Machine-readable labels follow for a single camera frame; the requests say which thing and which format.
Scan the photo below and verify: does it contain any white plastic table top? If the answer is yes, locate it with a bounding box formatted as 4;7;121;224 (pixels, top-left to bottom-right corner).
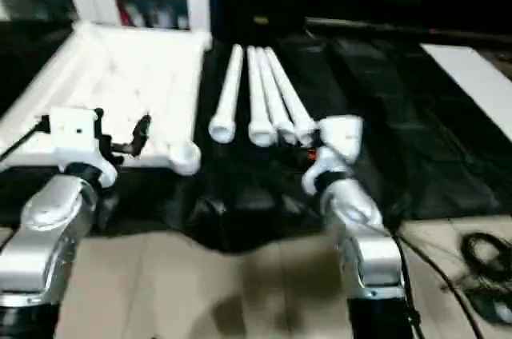
0;21;213;177

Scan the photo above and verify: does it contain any white plastic table leg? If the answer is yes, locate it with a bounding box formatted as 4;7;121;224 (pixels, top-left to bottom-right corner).
264;47;319;146
255;46;299;145
246;46;279;147
207;43;244;145

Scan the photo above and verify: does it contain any black plastic mat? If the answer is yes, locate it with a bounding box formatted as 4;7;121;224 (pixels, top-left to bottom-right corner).
0;26;512;252

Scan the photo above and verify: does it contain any long grey metal bar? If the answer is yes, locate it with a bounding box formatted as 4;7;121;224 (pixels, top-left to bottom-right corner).
306;17;512;36

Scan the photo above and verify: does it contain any white flat board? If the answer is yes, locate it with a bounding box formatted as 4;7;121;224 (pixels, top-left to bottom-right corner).
420;43;512;144

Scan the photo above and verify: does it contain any black power adapter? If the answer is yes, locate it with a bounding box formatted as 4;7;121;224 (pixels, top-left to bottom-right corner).
467;286;512;324

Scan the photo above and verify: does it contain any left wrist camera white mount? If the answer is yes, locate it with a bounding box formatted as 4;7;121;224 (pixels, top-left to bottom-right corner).
42;106;119;190

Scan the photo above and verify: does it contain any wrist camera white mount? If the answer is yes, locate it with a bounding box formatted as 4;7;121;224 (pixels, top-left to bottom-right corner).
42;106;119;190
302;114;365;196

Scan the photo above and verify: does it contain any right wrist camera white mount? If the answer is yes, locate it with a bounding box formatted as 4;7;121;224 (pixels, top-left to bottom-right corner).
302;114;365;196

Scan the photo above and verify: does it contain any black left wrist camera cable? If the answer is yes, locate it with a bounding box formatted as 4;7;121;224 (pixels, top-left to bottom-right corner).
0;117;51;161

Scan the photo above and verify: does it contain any black coiled cable bundle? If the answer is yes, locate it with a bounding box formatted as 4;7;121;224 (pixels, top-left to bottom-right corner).
459;233;512;288

